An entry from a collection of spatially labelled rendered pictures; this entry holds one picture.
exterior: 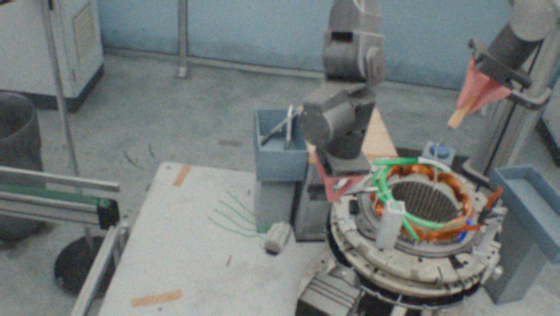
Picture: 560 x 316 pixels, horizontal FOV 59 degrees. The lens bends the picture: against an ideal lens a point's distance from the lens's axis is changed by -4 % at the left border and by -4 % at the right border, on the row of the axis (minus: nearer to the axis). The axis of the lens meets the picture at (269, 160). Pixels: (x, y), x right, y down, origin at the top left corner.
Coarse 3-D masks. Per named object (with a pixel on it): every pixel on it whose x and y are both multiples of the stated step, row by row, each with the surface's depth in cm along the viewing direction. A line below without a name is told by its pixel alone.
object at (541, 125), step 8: (552, 88) 311; (552, 96) 309; (552, 104) 308; (544, 112) 317; (552, 112) 307; (544, 120) 316; (552, 120) 306; (544, 128) 317; (552, 128) 305; (544, 136) 316; (552, 136) 306; (552, 144) 305; (552, 152) 304
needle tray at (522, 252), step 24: (504, 168) 114; (528, 168) 116; (504, 192) 110; (528, 192) 114; (552, 192) 110; (504, 216) 113; (528, 216) 104; (552, 216) 108; (504, 240) 114; (528, 240) 106; (552, 240) 97; (504, 264) 114; (528, 264) 110; (552, 264) 98; (504, 288) 115; (528, 288) 117
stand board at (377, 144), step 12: (300, 108) 126; (372, 120) 124; (372, 132) 120; (384, 132) 121; (372, 144) 117; (384, 144) 117; (312, 156) 112; (372, 156) 113; (384, 156) 114; (396, 156) 114
